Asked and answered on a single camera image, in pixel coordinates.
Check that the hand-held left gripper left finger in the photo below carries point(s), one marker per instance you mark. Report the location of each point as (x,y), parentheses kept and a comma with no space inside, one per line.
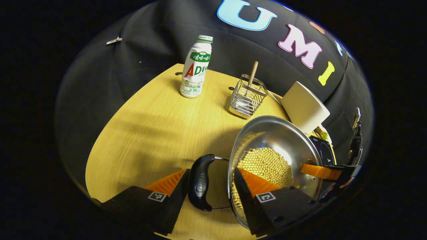
(176,206)

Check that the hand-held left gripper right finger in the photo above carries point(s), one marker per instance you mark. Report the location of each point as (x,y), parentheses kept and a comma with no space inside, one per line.
(245,200)

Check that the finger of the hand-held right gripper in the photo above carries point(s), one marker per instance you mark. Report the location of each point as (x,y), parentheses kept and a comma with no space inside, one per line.
(320,171)

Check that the black induction cooktop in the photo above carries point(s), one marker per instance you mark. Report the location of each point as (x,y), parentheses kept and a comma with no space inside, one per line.
(325,150)

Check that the pile of yellow soybeans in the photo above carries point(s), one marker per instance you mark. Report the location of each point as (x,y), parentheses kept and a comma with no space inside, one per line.
(267,163)

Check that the stainless steel pot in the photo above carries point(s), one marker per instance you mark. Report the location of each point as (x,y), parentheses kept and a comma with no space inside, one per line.
(283,136)

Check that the sandwich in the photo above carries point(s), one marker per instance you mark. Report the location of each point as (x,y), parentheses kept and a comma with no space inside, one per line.
(323,134)

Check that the white toaster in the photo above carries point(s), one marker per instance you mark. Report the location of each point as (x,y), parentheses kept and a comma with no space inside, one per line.
(303,106)

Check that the white green-label drink bottle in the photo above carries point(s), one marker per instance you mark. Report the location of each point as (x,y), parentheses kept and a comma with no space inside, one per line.
(196,70)

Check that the black backdrop cloth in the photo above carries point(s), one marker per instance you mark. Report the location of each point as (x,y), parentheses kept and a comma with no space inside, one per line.
(150,50)

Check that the silver clip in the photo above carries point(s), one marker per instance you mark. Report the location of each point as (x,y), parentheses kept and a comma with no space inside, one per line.
(114,41)

